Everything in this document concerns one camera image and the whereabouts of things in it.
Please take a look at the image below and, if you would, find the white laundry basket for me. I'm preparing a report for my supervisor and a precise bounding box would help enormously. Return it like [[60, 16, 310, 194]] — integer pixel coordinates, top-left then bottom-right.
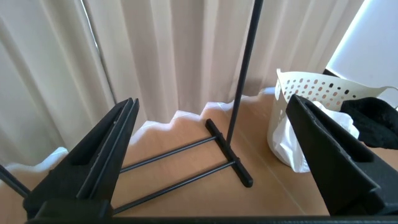
[[266, 68, 398, 174]]

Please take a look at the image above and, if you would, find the black clothes rack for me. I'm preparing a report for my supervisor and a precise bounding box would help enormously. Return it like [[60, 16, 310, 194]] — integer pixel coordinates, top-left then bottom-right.
[[0, 0, 264, 215]]

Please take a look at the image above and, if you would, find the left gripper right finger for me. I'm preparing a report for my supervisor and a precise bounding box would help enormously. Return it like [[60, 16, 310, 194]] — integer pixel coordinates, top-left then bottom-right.
[[285, 94, 398, 217]]

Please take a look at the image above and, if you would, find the black garment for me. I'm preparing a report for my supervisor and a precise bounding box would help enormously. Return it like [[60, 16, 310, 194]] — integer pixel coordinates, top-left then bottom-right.
[[340, 96, 398, 151]]

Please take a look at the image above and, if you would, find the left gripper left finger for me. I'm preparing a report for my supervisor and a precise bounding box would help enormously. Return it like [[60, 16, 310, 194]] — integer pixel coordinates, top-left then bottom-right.
[[23, 98, 140, 218]]

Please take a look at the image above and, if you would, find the beige curtain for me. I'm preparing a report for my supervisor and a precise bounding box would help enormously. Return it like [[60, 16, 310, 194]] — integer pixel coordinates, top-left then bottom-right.
[[0, 0, 365, 174]]

